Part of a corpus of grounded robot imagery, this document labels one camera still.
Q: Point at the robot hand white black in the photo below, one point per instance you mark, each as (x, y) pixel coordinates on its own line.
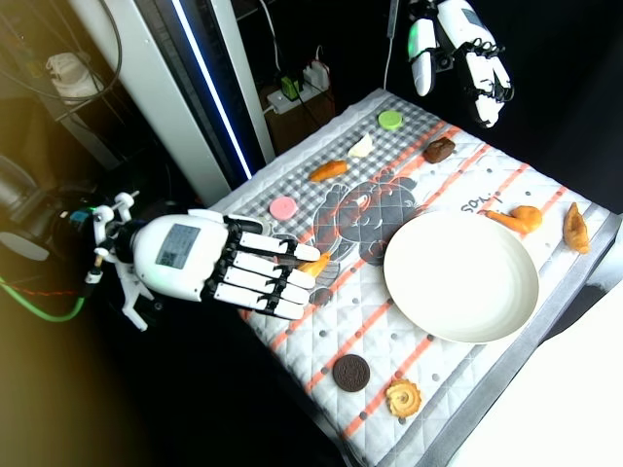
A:
(185, 253)
(482, 73)

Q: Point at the brown chocolate pastry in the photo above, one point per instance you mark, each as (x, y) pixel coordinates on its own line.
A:
(438, 150)

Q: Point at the orange snack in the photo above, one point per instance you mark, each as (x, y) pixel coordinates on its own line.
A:
(315, 266)

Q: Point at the cream round plate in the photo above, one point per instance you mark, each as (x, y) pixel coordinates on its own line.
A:
(460, 277)

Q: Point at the green round toy disc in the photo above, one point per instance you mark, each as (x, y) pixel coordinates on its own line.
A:
(390, 119)

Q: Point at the pink round toy disc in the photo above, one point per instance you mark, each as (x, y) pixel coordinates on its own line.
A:
(283, 207)

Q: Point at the white toy dumpling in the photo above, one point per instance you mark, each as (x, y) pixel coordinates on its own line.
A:
(361, 146)

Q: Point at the orange toy chicken drumstick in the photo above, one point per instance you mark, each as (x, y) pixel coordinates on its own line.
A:
(523, 219)

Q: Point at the white pillar with blue light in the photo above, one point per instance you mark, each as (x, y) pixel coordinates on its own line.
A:
(175, 97)

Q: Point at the orange toy fried piece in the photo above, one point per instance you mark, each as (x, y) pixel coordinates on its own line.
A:
(328, 170)

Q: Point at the white plug adapter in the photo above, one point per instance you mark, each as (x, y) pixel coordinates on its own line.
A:
(316, 74)

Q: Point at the brown cardboard box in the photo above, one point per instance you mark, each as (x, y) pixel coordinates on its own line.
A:
(302, 129)

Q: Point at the white power strip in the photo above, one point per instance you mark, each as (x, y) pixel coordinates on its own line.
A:
(282, 99)

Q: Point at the golden toy fried pastry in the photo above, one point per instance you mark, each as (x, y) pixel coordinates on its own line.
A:
(576, 228)

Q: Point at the green plug adapter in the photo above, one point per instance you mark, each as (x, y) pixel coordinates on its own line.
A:
(290, 87)

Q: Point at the dark chocolate sandwich cookie toy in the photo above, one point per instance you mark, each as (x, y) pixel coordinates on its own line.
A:
(351, 372)

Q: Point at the white bundled cloth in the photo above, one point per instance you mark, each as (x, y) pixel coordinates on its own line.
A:
(73, 74)

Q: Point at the yellow flower biscuit toy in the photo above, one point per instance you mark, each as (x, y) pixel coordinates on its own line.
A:
(403, 398)

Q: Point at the grey quilt with bear print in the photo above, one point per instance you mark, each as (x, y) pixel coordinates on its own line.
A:
(438, 389)

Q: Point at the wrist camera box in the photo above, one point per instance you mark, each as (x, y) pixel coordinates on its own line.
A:
(444, 63)

